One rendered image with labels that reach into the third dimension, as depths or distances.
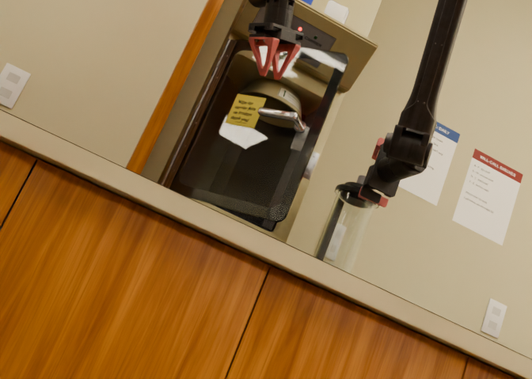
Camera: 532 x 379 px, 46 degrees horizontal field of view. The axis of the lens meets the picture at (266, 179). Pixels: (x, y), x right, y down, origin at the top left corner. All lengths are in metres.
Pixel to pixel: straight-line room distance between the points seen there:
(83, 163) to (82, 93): 0.81
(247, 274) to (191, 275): 0.10
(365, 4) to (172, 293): 0.94
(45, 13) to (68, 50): 0.12
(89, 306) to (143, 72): 0.97
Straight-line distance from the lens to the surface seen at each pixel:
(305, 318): 1.19
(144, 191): 1.10
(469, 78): 2.36
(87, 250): 1.12
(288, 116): 1.28
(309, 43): 1.53
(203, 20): 1.44
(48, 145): 1.11
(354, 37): 1.53
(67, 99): 1.89
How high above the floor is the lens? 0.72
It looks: 16 degrees up
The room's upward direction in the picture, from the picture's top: 23 degrees clockwise
